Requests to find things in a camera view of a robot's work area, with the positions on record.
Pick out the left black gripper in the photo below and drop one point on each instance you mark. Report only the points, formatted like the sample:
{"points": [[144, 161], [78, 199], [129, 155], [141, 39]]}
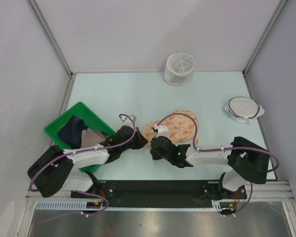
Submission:
{"points": [[141, 140]]}

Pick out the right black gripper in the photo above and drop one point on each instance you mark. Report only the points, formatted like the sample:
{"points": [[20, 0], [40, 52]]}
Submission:
{"points": [[155, 155]]}

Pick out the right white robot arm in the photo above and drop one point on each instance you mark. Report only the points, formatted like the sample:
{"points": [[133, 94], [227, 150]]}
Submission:
{"points": [[248, 161]]}

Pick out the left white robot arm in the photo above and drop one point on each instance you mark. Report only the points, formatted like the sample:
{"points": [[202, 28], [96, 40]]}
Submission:
{"points": [[58, 169]]}

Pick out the white cylindrical mesh laundry bag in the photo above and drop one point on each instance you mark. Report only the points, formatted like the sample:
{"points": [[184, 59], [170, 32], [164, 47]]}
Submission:
{"points": [[178, 69]]}

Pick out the flat white mesh laundry bag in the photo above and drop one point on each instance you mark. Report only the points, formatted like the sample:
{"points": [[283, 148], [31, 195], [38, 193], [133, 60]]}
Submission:
{"points": [[244, 109]]}

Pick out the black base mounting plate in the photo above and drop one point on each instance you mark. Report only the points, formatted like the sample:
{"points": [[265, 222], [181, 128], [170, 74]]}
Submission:
{"points": [[165, 192]]}

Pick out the beige cloth in tray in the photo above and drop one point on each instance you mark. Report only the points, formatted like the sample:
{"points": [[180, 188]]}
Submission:
{"points": [[90, 138]]}

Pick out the green plastic tray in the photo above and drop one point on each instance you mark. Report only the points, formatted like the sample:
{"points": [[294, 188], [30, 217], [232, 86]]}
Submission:
{"points": [[82, 111]]}

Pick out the navy garment in tray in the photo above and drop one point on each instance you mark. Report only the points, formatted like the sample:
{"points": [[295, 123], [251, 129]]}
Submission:
{"points": [[71, 133]]}

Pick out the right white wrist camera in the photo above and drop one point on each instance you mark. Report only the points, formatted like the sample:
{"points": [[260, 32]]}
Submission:
{"points": [[160, 130]]}

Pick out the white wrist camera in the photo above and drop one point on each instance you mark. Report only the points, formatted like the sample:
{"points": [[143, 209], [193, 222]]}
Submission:
{"points": [[128, 120], [160, 130]]}

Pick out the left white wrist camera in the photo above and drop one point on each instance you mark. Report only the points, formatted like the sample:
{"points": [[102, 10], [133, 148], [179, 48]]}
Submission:
{"points": [[128, 120]]}

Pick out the aluminium frame rail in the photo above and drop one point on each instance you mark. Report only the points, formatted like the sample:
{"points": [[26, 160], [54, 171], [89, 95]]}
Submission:
{"points": [[270, 191]]}

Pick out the white slotted cable duct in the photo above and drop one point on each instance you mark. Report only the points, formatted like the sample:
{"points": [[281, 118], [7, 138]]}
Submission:
{"points": [[87, 205]]}

